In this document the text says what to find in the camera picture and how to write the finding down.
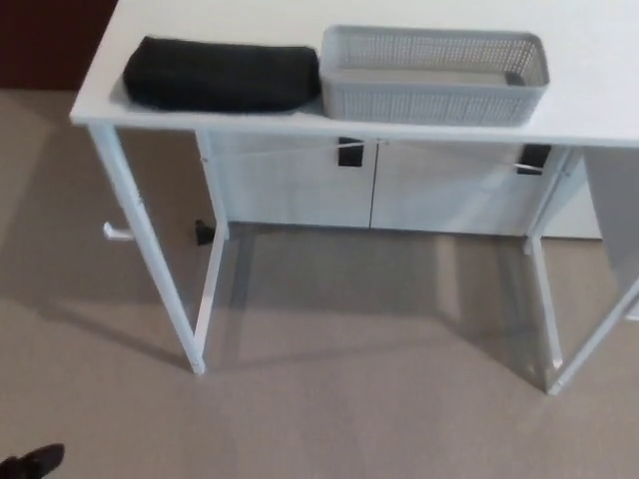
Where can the grey perforated plastic basket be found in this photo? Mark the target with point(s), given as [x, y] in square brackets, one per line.
[424, 102]

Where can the white cabinet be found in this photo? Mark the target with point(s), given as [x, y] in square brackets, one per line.
[299, 189]

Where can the black cloth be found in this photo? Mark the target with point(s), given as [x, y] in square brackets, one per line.
[219, 75]

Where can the small black floor object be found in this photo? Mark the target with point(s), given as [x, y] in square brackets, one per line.
[202, 233]

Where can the white metal-legged table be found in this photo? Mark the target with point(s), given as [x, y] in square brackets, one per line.
[249, 12]

